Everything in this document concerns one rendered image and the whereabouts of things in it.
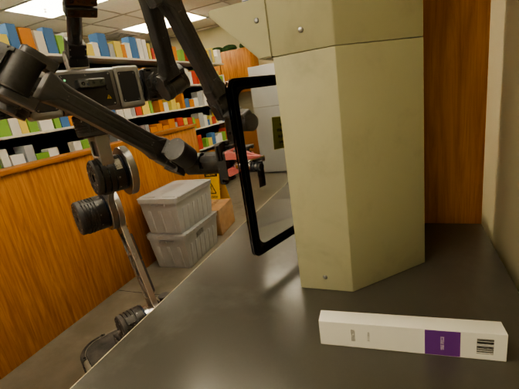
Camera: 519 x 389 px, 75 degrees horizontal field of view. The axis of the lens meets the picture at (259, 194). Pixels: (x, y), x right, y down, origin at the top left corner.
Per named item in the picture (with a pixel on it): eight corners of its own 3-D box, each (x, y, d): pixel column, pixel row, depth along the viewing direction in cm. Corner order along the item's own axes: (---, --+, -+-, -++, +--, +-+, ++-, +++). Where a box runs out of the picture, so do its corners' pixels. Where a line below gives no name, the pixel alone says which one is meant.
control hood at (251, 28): (313, 62, 89) (309, 21, 86) (272, 57, 61) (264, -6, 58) (272, 69, 94) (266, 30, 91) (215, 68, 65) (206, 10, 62)
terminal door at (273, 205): (324, 214, 100) (310, 71, 89) (255, 258, 79) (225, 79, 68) (322, 214, 100) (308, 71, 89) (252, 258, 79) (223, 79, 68)
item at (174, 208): (218, 210, 334) (212, 177, 325) (184, 235, 281) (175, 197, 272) (182, 210, 350) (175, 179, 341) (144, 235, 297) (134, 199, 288)
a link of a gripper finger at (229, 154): (252, 150, 79) (216, 152, 83) (256, 179, 81) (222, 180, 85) (262, 144, 85) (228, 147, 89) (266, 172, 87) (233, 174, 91)
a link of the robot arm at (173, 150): (181, 143, 96) (169, 171, 95) (154, 124, 86) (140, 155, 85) (215, 152, 91) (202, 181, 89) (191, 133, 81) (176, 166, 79)
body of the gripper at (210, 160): (220, 143, 82) (194, 146, 85) (227, 184, 84) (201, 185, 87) (232, 139, 87) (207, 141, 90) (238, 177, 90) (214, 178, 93)
